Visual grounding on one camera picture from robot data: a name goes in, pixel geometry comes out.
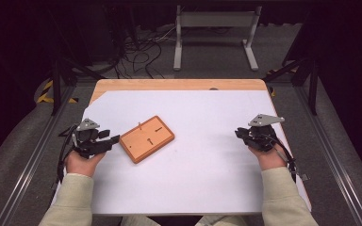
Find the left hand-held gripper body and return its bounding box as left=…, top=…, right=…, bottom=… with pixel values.
left=72, top=118, right=108, bottom=159

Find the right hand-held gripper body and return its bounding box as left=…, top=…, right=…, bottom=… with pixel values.
left=246, top=113, right=286, bottom=153

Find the wooden picture frame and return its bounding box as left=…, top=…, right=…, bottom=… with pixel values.
left=119, top=115, right=175, bottom=165

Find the person's right hand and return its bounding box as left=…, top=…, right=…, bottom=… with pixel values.
left=248, top=142, right=288, bottom=172

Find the person's left hand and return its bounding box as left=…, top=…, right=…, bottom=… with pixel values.
left=65, top=150, right=107, bottom=178

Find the yellow black hazard tape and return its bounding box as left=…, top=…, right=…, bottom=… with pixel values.
left=36, top=79, right=79, bottom=105
left=267, top=67, right=297, bottom=97

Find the white table cover sheet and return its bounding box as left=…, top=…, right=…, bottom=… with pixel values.
left=51, top=89, right=312, bottom=217

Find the black metal stand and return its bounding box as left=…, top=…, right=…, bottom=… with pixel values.
left=262, top=56, right=321, bottom=117
left=50, top=56, right=106, bottom=116

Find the white metal stand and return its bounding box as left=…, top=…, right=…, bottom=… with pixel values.
left=173, top=5, right=263, bottom=72

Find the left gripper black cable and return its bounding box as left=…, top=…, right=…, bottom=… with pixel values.
left=56, top=124, right=78, bottom=184

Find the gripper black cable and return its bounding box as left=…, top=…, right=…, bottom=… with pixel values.
left=262, top=133, right=299, bottom=184
left=56, top=124, right=78, bottom=184

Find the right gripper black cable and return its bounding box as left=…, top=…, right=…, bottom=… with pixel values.
left=262, top=133, right=299, bottom=184

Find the aluminium floor rail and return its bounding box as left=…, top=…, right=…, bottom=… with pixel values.
left=0, top=84, right=77, bottom=226
left=294, top=85, right=362, bottom=226

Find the tangle of black floor cables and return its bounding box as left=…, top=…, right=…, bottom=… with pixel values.
left=112, top=26, right=177, bottom=80

